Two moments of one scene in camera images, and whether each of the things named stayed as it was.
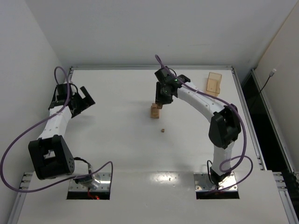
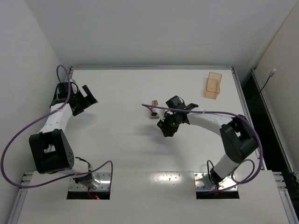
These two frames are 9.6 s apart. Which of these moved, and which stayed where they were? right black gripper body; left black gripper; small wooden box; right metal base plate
Moved: right black gripper body
Stayed: small wooden box; left black gripper; right metal base plate
